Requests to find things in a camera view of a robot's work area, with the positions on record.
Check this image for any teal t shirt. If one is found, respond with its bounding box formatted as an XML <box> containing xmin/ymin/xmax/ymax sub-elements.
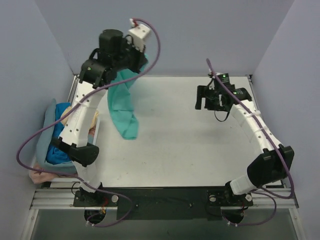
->
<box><xmin>107</xmin><ymin>69</ymin><xmax>139</xmax><ymax>140</ymax></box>

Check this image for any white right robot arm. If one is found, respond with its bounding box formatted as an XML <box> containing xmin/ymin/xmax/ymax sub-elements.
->
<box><xmin>195</xmin><ymin>72</ymin><xmax>295</xmax><ymax>205</ymax></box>

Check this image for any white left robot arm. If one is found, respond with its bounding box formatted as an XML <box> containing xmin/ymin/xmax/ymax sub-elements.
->
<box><xmin>51</xmin><ymin>24</ymin><xmax>151</xmax><ymax>206</ymax></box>

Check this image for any white laundry bin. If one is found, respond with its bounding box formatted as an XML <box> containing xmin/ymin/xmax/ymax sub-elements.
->
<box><xmin>29</xmin><ymin>112</ymin><xmax>102</xmax><ymax>186</ymax></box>

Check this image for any light blue t shirt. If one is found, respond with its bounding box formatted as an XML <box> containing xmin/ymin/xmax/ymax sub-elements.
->
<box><xmin>35</xmin><ymin>99</ymin><xmax>75</xmax><ymax>170</ymax></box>

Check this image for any pink t shirt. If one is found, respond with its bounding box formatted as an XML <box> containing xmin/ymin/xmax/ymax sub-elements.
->
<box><xmin>28</xmin><ymin>162</ymin><xmax>79</xmax><ymax>184</ymax></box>

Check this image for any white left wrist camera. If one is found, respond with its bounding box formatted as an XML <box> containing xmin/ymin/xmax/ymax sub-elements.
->
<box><xmin>126</xmin><ymin>18</ymin><xmax>152</xmax><ymax>52</ymax></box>

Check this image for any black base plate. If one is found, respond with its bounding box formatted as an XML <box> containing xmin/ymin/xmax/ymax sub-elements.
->
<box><xmin>73</xmin><ymin>186</ymin><xmax>253</xmax><ymax>223</ymax></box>

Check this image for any aluminium frame rail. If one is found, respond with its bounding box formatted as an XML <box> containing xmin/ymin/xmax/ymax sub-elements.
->
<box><xmin>30</xmin><ymin>188</ymin><xmax>299</xmax><ymax>210</ymax></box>

